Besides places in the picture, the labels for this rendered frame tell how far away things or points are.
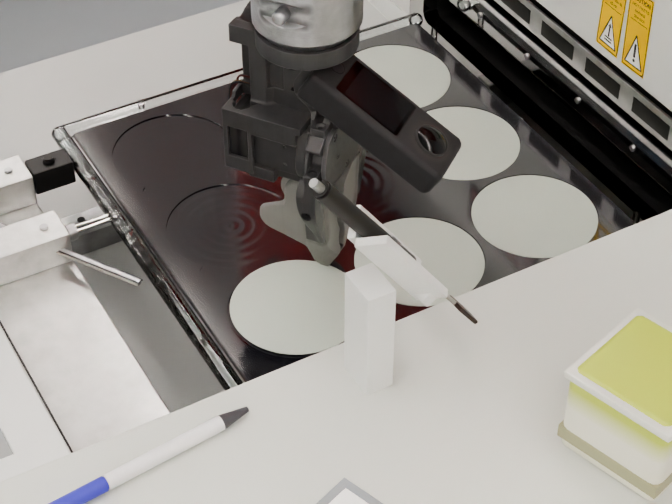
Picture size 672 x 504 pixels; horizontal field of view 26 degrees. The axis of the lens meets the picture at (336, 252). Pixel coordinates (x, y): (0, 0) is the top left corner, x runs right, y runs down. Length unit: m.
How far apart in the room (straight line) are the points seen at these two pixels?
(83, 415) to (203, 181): 0.25
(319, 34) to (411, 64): 0.38
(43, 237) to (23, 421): 0.24
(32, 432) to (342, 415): 0.19
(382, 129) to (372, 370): 0.17
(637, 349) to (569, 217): 0.30
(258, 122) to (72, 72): 0.49
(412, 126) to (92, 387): 0.30
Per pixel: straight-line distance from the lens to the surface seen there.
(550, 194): 1.19
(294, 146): 1.01
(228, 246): 1.14
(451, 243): 1.14
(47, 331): 1.11
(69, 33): 3.03
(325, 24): 0.95
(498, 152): 1.23
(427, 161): 0.99
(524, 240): 1.15
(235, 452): 0.91
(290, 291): 1.09
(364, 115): 0.98
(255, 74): 1.01
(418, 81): 1.30
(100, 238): 1.26
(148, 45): 1.50
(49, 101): 1.44
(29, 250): 1.14
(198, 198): 1.18
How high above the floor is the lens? 1.66
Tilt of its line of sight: 42 degrees down
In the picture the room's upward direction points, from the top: straight up
